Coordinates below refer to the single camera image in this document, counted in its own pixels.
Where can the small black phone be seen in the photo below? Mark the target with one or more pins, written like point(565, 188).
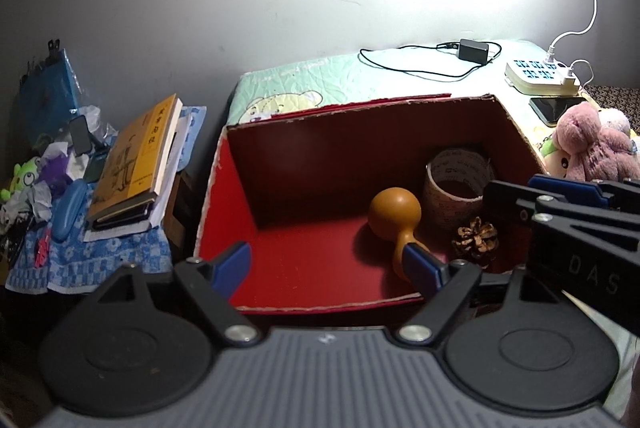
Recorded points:
point(80, 134)

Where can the dusty pink plush bunny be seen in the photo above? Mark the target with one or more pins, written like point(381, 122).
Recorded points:
point(595, 143)

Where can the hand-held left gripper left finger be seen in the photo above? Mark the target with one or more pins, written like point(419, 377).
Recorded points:
point(232, 265)

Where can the brown cabinet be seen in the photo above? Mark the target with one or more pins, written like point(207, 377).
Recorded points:
point(179, 213)

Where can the brown pinecone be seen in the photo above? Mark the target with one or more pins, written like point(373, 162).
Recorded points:
point(475, 238)

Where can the clear plastic wrap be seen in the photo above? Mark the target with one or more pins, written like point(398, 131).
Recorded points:
point(97, 118)

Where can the black binder clip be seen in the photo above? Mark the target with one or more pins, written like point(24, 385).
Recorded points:
point(53, 47)

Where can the orange wooden gourd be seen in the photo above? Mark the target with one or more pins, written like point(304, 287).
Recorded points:
point(395, 208)

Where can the blue bag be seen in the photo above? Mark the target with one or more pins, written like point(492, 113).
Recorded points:
point(47, 93)

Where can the purple toy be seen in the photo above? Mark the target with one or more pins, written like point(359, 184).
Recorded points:
point(57, 171)

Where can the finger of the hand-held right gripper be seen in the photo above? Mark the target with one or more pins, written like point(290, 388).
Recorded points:
point(510, 203)
point(565, 190)

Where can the printed tape roll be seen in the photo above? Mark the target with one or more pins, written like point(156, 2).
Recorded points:
point(440, 203)

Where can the white pink plush bunny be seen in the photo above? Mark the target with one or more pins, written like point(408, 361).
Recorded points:
point(616, 118)

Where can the crumpled white paper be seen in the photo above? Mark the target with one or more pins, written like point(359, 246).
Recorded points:
point(35, 203)

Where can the blue glasses case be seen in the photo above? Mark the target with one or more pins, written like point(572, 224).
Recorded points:
point(67, 213)

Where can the blue patterned cloth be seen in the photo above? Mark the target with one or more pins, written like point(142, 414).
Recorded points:
point(100, 263)

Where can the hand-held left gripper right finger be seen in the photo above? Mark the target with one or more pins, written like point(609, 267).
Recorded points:
point(422, 265)

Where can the yellow book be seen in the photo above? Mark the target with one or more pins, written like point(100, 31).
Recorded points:
point(135, 153)

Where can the dark teal small box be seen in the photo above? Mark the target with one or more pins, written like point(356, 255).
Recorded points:
point(94, 168)

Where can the red cardboard box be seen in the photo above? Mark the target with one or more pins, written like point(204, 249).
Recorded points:
point(310, 253)

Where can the green plush toy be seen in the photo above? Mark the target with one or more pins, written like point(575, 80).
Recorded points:
point(552, 156)

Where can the small red trinket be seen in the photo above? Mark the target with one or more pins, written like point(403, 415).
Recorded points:
point(42, 249)

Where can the black book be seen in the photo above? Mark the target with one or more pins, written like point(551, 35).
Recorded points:
point(122, 214)

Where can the stack of yellow books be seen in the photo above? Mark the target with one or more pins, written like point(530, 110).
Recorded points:
point(165, 193)

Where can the green alien toy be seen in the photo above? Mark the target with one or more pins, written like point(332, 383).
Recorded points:
point(20, 178)

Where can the white power strip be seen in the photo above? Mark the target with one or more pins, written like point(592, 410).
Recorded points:
point(530, 73)

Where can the brown patterned cloth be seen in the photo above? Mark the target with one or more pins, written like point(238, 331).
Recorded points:
point(617, 96)

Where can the black smartphone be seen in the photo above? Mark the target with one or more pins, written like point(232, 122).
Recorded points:
point(557, 109)

